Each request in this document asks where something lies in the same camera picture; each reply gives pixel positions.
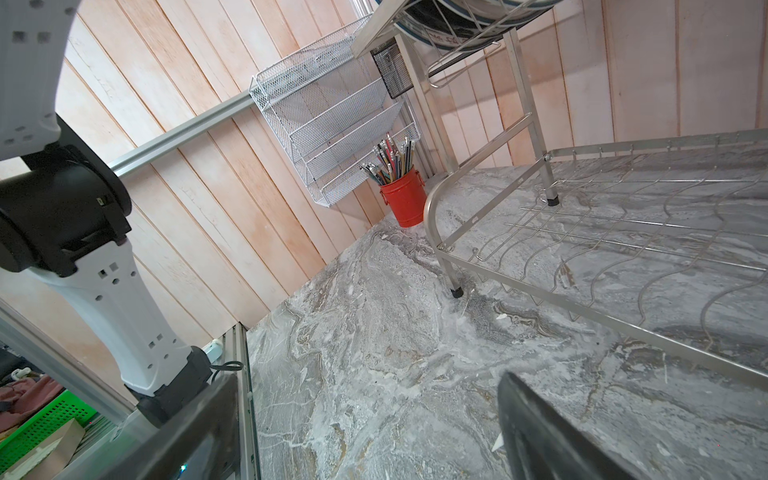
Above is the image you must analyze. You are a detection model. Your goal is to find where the green rim white plate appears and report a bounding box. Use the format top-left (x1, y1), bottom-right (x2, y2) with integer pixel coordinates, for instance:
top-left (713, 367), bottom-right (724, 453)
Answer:
top-left (395, 1), bottom-right (557, 51)

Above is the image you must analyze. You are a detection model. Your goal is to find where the white wire wall shelf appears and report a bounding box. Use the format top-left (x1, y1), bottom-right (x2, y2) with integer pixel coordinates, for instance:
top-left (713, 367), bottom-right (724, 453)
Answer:
top-left (249, 18), bottom-right (421, 207)

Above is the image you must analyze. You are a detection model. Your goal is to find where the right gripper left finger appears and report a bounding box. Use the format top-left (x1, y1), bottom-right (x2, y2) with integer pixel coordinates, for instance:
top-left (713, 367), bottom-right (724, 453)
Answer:
top-left (101, 375), bottom-right (240, 480)

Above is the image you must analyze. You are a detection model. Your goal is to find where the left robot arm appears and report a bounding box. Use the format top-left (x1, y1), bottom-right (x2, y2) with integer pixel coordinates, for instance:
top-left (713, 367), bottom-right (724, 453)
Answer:
top-left (1, 1), bottom-right (212, 427)

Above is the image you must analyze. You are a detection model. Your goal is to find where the red pencil cup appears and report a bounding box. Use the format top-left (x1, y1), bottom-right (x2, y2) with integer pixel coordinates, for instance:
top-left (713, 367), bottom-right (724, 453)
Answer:
top-left (380, 168), bottom-right (427, 228)

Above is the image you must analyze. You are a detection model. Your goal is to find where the black mesh wall basket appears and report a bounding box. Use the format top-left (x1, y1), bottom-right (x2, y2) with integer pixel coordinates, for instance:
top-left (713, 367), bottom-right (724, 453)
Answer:
top-left (370, 38), bottom-right (413, 100)

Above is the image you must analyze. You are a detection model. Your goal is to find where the steel two-tier dish rack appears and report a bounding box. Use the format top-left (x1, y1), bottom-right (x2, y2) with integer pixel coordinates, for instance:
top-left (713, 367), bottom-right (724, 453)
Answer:
top-left (350, 0), bottom-right (768, 388)

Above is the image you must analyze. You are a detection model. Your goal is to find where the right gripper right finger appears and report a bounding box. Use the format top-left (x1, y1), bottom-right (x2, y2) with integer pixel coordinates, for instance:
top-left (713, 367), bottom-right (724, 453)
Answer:
top-left (497, 372), bottom-right (633, 479)

